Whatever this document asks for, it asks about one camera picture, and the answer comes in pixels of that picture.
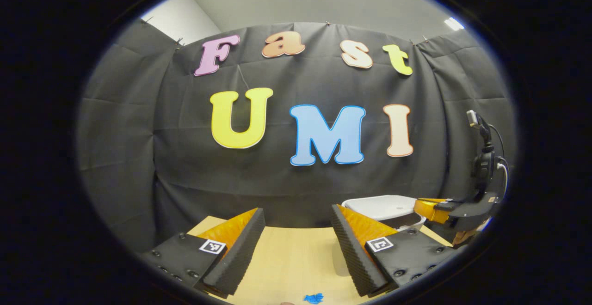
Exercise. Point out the wooden desktop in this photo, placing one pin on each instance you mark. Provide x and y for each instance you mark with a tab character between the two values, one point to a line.
296	259

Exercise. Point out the black backdrop cloth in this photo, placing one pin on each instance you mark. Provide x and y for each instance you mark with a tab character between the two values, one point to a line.
185	166

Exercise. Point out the white desktop garbage bin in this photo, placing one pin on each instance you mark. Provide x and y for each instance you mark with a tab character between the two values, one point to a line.
379	205

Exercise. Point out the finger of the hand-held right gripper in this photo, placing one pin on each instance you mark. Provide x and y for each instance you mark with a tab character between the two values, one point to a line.
428	209

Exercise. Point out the ceiling light panel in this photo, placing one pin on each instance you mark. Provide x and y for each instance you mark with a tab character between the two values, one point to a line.
453	23

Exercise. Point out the blue paper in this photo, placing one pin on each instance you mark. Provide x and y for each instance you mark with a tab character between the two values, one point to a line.
313	298

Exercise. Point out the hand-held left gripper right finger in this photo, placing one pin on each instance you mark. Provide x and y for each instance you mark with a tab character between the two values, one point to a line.
354	259

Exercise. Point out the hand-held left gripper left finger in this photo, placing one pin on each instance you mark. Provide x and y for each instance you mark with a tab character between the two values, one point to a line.
240	254

